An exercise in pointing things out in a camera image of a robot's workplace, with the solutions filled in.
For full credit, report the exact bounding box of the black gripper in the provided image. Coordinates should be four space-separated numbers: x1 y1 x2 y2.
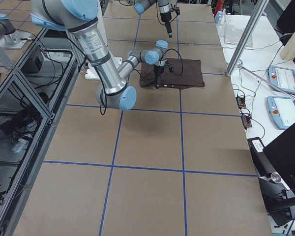
161 12 173 38
154 65 165 89

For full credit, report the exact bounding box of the dark brown t-shirt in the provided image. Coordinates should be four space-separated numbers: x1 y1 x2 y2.
140 58 205 89

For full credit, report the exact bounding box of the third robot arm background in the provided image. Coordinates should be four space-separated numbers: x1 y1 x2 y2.
0 13 32 49

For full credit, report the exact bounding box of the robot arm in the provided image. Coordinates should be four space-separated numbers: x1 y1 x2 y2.
118 0 180 38
31 0 168 111

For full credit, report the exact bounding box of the red cylinder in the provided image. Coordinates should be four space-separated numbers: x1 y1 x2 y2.
214 0 224 16

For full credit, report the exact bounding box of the clear plastic bag with parts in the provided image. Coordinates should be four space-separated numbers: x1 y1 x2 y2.
218 15 250 45

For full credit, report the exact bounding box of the orange connector board far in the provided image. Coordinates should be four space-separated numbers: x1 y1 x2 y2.
236 96 247 109

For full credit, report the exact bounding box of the orange connector board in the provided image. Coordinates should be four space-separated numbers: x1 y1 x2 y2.
236 96 247 109
240 113 252 129

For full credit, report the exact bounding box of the orange connector board near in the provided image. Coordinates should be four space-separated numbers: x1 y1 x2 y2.
240 113 252 129

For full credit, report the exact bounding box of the black box with label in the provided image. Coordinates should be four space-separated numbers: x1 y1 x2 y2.
247 137 276 177

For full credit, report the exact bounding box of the far teach pendant tablet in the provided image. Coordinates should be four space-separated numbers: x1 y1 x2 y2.
268 66 295 95

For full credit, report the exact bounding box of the teach pendant tablet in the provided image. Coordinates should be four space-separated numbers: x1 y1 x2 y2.
268 66 295 95
266 96 295 130

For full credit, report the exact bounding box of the near teach pendant tablet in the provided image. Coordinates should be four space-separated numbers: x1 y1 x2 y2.
266 96 295 130

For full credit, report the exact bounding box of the black monitor on stand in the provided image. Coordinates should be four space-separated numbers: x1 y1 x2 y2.
259 123 295 226

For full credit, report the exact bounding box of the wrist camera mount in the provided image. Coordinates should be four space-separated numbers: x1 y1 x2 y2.
164 63 174 73
170 6 180 16

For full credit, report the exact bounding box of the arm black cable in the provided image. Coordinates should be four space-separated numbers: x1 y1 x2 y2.
132 48 184 86

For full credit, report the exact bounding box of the aluminium frame post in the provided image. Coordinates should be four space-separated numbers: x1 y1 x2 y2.
225 0 269 77

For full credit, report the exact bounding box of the aluminium frame rack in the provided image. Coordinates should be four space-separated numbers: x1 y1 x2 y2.
0 29 85 236

